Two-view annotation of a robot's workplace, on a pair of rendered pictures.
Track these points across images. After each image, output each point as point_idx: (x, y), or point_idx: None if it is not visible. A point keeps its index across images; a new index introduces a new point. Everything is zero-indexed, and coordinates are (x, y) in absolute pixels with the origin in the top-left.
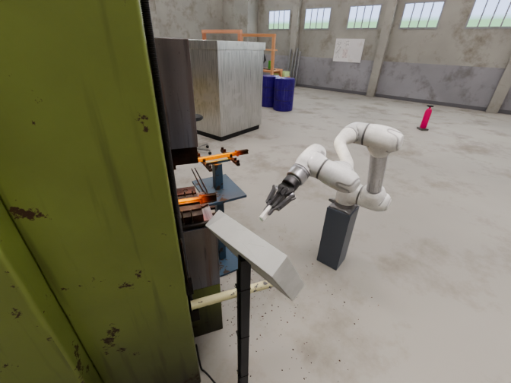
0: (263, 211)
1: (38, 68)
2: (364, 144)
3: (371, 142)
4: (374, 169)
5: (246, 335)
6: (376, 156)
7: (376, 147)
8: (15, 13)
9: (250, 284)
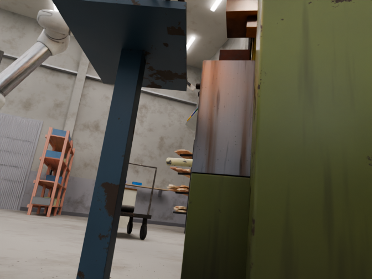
0: (191, 84)
1: None
2: (64, 39)
3: (68, 40)
4: (38, 65)
5: None
6: (55, 53)
7: (65, 46)
8: None
9: (187, 159)
